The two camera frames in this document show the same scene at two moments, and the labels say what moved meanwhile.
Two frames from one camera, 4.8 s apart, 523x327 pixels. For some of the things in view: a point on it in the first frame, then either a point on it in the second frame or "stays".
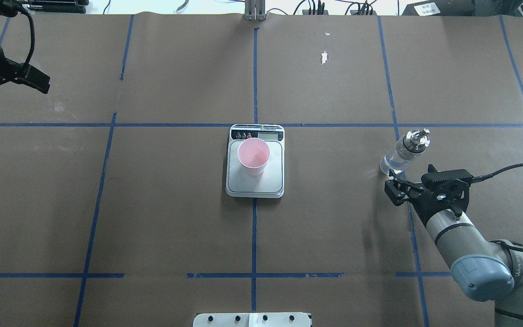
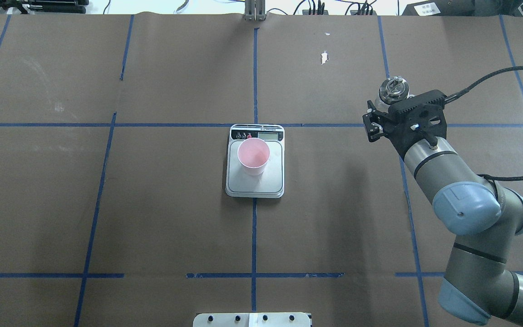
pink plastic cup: x=253 y=154 stays
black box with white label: x=441 y=8 stays
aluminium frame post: x=254 y=10 stays
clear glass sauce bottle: x=413 y=143 to x=392 y=90
